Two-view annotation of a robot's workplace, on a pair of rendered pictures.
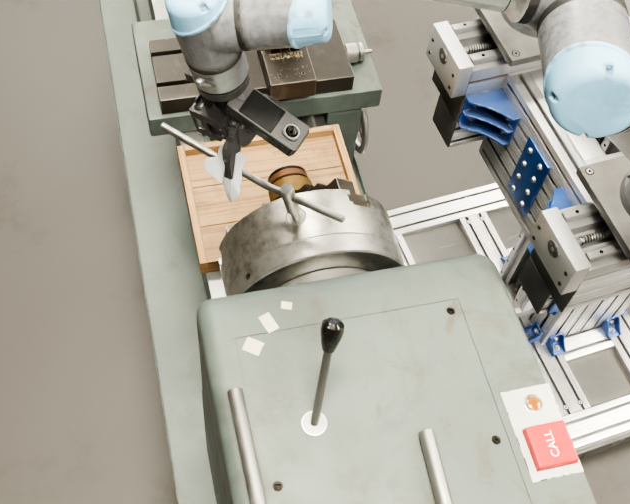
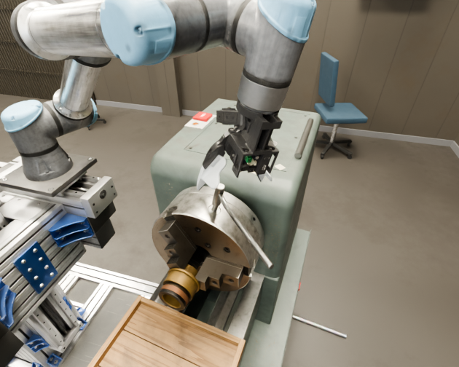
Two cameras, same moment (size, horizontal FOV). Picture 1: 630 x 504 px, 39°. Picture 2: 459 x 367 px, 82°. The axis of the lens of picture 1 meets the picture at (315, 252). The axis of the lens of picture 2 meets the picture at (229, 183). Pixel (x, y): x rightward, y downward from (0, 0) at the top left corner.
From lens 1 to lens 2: 141 cm
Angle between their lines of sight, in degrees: 78
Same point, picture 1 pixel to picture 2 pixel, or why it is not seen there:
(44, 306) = not seen: outside the picture
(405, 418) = not seen: hidden behind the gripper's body
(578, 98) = not seen: hidden behind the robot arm
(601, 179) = (52, 184)
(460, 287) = (178, 151)
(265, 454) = (295, 143)
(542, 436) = (203, 116)
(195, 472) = (280, 315)
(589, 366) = (79, 298)
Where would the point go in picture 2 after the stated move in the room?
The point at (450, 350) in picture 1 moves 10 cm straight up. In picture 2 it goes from (205, 140) to (202, 113)
